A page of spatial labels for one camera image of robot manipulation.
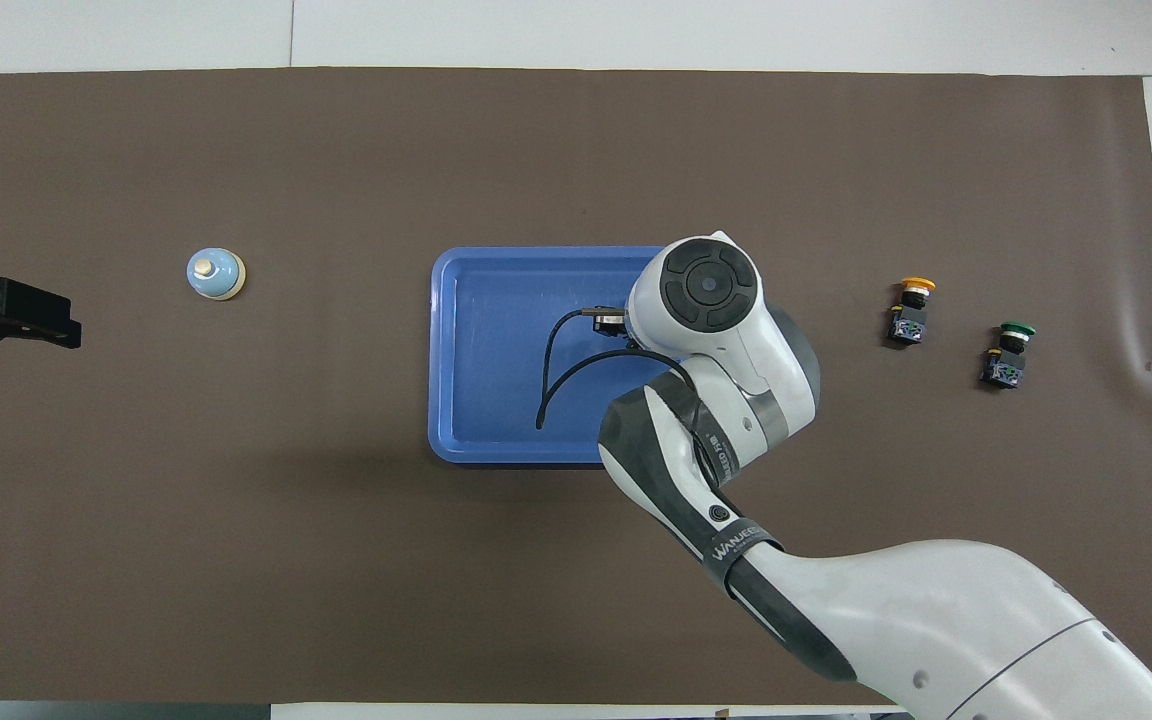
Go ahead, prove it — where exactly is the brown table mat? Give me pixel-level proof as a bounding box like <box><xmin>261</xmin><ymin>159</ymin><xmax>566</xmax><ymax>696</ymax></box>
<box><xmin>0</xmin><ymin>68</ymin><xmax>1152</xmax><ymax>706</ymax></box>

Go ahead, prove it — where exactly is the blue plastic tray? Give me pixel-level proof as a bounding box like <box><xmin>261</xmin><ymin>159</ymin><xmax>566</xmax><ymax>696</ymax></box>
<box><xmin>428</xmin><ymin>246</ymin><xmax>697</xmax><ymax>465</ymax></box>

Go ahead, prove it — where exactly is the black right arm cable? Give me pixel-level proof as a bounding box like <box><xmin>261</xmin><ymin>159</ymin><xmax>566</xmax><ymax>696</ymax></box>
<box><xmin>535</xmin><ymin>306</ymin><xmax>737</xmax><ymax>491</ymax></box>

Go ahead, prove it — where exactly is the light blue service bell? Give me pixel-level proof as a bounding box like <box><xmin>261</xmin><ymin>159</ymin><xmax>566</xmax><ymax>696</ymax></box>
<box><xmin>186</xmin><ymin>248</ymin><xmax>247</xmax><ymax>302</ymax></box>

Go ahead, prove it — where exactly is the green push button switch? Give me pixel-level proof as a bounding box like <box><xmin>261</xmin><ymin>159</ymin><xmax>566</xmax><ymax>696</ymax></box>
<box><xmin>980</xmin><ymin>321</ymin><xmax>1038</xmax><ymax>391</ymax></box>

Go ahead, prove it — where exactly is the yellow push button switch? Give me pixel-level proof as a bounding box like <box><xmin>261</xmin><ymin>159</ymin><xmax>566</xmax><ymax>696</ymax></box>
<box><xmin>885</xmin><ymin>276</ymin><xmax>937</xmax><ymax>346</ymax></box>

